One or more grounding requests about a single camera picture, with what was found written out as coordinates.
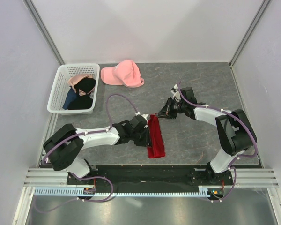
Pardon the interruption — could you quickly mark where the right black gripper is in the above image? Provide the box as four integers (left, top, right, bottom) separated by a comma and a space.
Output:
156, 97, 186, 119

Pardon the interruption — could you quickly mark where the red cloth napkin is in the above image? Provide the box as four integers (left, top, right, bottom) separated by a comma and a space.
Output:
147, 114, 165, 159

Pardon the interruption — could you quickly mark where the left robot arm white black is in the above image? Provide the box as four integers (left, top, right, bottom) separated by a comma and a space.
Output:
42, 114, 151, 184

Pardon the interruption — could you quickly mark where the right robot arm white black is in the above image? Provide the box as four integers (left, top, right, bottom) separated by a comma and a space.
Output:
157, 85, 258, 185

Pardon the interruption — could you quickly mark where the pink baseball cap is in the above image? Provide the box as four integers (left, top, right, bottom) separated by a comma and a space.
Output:
101, 60, 145, 88

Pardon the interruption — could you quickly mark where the black cloth in basket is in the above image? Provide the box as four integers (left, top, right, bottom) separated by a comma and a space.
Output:
67, 78, 96, 110

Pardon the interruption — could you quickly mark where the navy blue cloth in basket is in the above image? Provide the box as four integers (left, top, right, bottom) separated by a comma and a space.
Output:
62, 89, 76, 110

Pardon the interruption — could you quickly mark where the pink cloth in basket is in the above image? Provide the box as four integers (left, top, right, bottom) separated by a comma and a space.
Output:
67, 74, 93, 87

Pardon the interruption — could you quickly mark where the white plastic basket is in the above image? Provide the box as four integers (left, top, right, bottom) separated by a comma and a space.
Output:
47, 63, 101, 115

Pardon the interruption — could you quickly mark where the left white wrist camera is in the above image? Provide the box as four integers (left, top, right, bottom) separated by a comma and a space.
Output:
135, 112, 150, 121

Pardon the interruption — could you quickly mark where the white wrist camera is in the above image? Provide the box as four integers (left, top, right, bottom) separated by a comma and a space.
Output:
171, 84, 181, 101
135, 112, 150, 121

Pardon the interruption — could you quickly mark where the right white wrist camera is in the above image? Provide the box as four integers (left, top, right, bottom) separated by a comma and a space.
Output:
171, 84, 181, 101

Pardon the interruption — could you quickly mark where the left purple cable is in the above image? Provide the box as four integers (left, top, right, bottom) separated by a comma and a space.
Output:
34, 93, 141, 213

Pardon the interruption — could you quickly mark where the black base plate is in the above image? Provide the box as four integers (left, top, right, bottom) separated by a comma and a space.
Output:
67, 165, 233, 192

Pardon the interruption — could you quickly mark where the light blue cable duct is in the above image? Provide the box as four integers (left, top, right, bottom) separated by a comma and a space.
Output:
34, 187, 210, 197

